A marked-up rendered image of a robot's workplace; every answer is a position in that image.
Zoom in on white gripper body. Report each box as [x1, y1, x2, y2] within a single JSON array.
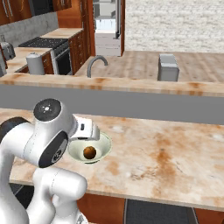
[[88, 120, 102, 142]]

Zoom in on pale green bowl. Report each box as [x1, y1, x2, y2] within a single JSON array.
[[67, 130, 113, 165]]

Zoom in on open fridge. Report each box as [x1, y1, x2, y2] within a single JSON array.
[[92, 0, 123, 57]]

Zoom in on wood-clad fridge door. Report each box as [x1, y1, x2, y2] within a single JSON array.
[[115, 0, 127, 57]]

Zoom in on brown round fruit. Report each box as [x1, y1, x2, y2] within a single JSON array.
[[82, 145, 97, 160]]

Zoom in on grey curved tap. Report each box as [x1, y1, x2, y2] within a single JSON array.
[[86, 54, 109, 79]]

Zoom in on brown cupboard door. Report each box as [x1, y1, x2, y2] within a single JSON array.
[[76, 192, 127, 224]]

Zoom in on brown corner base cupboard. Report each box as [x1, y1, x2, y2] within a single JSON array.
[[17, 52, 55, 75]]

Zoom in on brown base cupboards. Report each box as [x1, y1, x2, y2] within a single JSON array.
[[67, 30, 92, 75]]

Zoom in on black stove with oven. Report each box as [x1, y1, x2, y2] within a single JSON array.
[[17, 36, 74, 76]]

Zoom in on white cylindrical jar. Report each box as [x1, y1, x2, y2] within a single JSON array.
[[25, 52, 46, 76]]

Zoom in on grey toaster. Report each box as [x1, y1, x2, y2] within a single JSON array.
[[157, 53, 180, 83]]

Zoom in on dark grey dishwasher front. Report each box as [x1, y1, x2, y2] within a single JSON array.
[[123, 198, 200, 224]]

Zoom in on tall brown cupboard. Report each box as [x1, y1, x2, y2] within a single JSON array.
[[56, 0, 96, 57]]

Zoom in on small grey appliance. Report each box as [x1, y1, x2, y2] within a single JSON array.
[[0, 41, 17, 62]]

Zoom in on dark range hood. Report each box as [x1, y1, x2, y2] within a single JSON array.
[[27, 0, 55, 18]]

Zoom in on brown wall cupboards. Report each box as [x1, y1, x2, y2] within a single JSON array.
[[0, 0, 73, 26]]

